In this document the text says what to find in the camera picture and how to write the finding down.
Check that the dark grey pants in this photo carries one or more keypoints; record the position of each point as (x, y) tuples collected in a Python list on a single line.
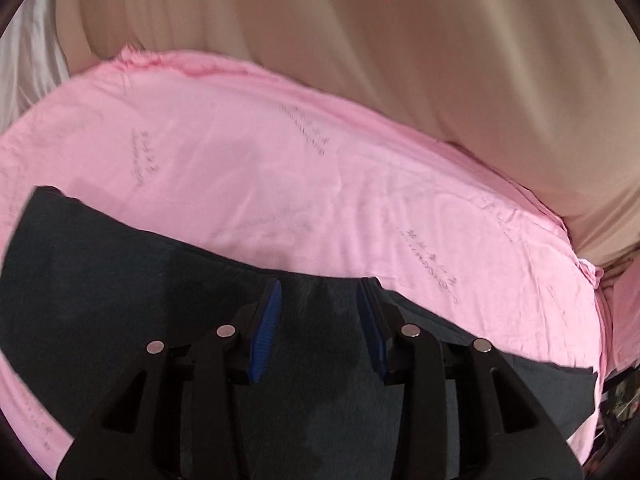
[(320, 375)]

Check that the white cloth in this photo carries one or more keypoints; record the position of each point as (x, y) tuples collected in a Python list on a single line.
[(30, 60)]

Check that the pink printed blanket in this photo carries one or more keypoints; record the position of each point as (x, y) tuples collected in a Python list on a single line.
[(240, 160)]

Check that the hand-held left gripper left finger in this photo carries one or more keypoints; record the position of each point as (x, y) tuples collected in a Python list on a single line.
[(265, 332)]

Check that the beige cloth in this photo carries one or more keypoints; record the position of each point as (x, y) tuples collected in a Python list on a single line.
[(400, 35)]

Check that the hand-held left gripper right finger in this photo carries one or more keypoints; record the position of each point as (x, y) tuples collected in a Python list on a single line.
[(374, 332)]

